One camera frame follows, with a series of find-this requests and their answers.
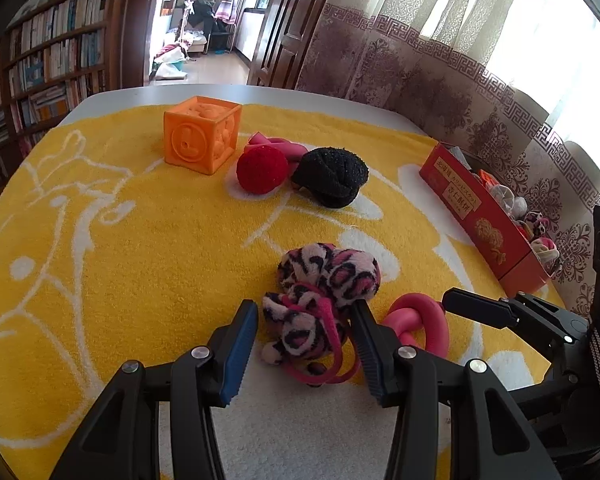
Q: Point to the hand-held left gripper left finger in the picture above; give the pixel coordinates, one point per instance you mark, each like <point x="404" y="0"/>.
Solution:
<point x="240" y="350"/>

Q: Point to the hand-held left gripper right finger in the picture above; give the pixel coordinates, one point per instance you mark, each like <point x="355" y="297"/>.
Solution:
<point x="367" y="355"/>

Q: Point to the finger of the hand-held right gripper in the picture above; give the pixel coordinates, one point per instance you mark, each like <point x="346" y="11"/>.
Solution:
<point x="480" y="307"/>

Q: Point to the pink leopard plush toy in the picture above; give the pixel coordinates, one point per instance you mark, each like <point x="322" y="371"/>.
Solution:
<point x="539" y="222"/>
<point x="320" y="275"/>

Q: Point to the red tin container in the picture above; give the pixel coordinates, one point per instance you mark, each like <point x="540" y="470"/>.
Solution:
<point x="485" y="225"/>

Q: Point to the pink and white small toy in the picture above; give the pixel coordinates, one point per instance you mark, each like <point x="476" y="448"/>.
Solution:
<point x="545" y="251"/>

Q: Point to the yellow white patterned towel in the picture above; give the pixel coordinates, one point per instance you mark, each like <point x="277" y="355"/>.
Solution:
<point x="130" y="240"/>

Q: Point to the red fuzzy ball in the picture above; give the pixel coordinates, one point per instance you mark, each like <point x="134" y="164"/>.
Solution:
<point x="262" y="170"/>

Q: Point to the black fuzzy knit pouf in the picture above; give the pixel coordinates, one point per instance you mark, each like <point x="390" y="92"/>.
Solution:
<point x="330" y="175"/>

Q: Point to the light orange rubber cube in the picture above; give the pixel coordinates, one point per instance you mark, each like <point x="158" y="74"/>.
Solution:
<point x="200" y="135"/>

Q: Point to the beige maroon patterned curtain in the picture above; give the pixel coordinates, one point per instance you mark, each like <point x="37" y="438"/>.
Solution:
<point x="430" y="60"/>

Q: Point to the pile of clothes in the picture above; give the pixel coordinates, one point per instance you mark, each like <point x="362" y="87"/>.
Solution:
<point x="169" y="62"/>

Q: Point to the brown wooden door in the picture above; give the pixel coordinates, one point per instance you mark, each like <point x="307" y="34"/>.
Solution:
<point x="290" y="25"/>

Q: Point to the coat stand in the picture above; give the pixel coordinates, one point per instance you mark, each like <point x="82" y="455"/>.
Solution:
<point x="185" y="20"/>

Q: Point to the wooden bookshelf with books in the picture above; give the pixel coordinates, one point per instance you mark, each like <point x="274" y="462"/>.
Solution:
<point x="55" y="45"/>

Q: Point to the brown wooden door frame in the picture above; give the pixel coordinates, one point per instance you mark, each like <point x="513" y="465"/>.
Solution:
<point x="140" y="25"/>

